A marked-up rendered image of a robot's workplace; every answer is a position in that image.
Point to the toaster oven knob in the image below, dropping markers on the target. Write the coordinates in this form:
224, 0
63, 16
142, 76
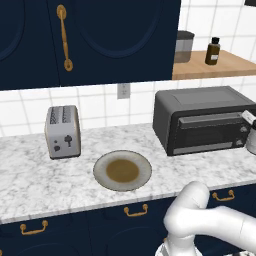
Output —
245, 129
239, 143

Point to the dark overhead fitting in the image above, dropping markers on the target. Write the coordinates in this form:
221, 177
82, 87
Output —
250, 2

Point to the wooden wall shelf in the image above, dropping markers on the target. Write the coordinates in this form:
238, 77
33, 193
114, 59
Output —
216, 68

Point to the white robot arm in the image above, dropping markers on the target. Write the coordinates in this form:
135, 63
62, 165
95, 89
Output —
200, 220

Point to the grey jar with dark lid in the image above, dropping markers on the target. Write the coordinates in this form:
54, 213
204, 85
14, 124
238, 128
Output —
184, 46

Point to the toaster oven glass door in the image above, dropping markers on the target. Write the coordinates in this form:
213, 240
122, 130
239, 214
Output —
203, 135

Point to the grey plate with brown centre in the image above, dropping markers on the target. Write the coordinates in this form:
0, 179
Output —
122, 170

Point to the silver two-slot toaster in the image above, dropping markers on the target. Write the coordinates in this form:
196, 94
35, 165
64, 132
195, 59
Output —
63, 133

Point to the white wall outlet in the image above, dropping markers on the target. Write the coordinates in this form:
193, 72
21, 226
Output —
123, 91

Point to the brown bottle with black cap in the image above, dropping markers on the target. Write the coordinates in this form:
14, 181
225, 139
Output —
212, 53

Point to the dark grey toaster oven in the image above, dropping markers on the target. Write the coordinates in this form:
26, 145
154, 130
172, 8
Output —
200, 100

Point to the navy drawer front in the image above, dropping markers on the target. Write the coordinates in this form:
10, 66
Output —
241, 203
56, 236
126, 230

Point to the navy wall cupboard door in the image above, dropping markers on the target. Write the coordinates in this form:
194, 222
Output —
26, 43
120, 40

